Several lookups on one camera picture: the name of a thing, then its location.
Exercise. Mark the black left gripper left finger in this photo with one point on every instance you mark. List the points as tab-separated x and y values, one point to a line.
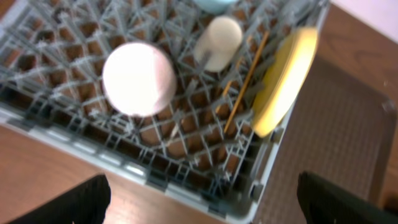
85	203

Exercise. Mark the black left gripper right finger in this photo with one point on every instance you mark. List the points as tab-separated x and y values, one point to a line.
321	201

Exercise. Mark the pink bowl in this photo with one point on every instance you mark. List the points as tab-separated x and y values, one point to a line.
139	79

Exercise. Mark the yellow plate with crumbs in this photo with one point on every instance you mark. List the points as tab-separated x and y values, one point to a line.
284	79

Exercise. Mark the plain wooden chopstick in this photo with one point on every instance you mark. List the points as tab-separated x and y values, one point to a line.
247	79

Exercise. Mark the cream plastic cup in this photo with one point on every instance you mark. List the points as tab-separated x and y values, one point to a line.
218	43

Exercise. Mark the light blue bowl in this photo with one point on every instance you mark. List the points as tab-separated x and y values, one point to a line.
214	6

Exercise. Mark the patterned wooden chopstick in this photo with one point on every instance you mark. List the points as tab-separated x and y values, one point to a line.
228	85

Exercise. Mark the dark brown serving tray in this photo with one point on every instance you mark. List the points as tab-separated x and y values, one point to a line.
340	129

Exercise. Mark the grey plastic dish rack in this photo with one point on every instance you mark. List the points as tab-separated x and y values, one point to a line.
183	152

